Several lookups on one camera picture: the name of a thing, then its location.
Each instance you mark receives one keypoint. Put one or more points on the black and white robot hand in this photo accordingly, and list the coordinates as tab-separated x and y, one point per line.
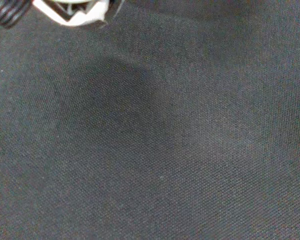
72	15

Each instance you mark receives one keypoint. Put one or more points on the black bench cloth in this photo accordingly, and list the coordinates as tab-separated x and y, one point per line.
150	137

